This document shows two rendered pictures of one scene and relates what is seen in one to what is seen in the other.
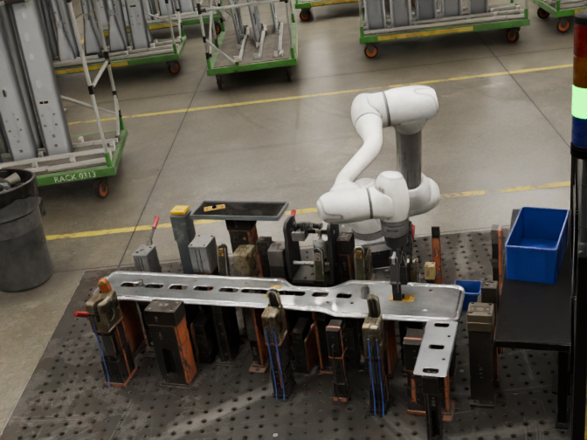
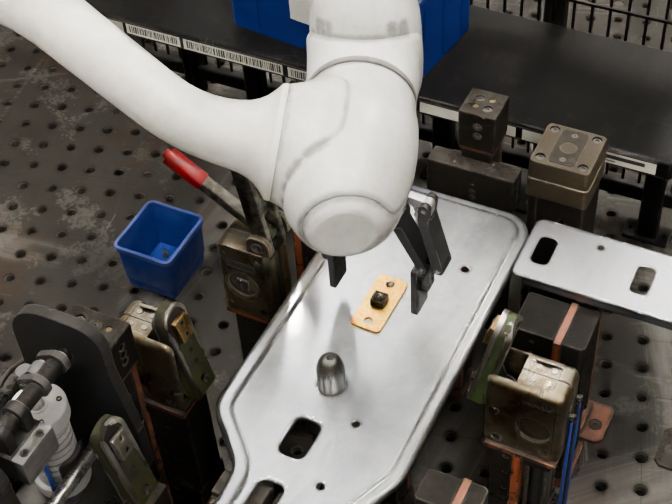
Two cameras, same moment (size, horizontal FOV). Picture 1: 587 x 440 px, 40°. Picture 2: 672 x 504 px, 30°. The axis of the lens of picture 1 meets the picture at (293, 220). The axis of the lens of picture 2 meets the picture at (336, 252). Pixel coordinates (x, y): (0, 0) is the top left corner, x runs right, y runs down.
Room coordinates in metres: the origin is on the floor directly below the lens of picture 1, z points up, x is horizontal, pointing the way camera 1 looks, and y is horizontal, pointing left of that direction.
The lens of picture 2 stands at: (2.23, 0.62, 2.10)
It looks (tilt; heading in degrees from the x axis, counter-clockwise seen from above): 47 degrees down; 279
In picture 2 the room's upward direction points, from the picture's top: 4 degrees counter-clockwise
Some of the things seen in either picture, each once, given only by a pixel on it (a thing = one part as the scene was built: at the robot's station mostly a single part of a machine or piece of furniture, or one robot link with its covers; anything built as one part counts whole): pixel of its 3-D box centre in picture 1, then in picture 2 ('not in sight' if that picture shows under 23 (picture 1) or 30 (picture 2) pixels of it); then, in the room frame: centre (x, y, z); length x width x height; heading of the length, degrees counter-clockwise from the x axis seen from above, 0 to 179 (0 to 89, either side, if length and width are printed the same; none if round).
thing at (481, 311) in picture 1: (481, 355); (557, 248); (2.11, -0.54, 0.88); 0.08 x 0.08 x 0.36; 69
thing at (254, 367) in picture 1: (258, 326); not in sight; (2.51, 0.18, 0.84); 0.17 x 0.06 x 0.29; 159
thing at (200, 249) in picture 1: (210, 286); not in sight; (2.76, 0.36, 0.90); 0.13 x 0.10 x 0.41; 159
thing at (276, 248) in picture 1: (285, 289); not in sight; (2.68, 0.07, 0.89); 0.13 x 0.11 x 0.38; 159
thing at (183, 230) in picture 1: (189, 260); not in sight; (2.97, 0.45, 0.92); 0.08 x 0.08 x 0.44; 69
